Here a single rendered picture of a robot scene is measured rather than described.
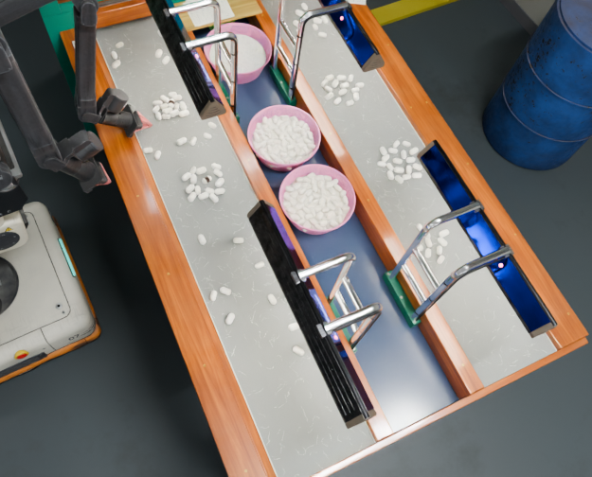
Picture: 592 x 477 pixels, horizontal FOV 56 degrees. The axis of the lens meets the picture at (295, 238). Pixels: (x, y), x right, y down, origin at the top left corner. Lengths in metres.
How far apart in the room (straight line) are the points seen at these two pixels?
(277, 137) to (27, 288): 1.13
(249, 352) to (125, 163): 0.78
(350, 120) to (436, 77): 1.39
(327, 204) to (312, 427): 0.75
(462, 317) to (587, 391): 1.14
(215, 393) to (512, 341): 0.96
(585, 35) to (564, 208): 0.94
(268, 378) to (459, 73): 2.39
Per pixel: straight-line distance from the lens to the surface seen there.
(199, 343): 1.71
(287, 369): 1.72
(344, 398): 1.37
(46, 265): 2.42
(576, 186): 3.38
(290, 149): 2.05
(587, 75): 2.80
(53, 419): 2.54
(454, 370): 1.83
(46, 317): 2.34
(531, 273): 2.04
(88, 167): 1.58
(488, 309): 1.95
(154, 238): 1.84
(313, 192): 1.95
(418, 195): 2.05
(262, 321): 1.75
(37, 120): 1.39
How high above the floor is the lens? 2.41
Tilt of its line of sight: 64 degrees down
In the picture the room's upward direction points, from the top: 14 degrees clockwise
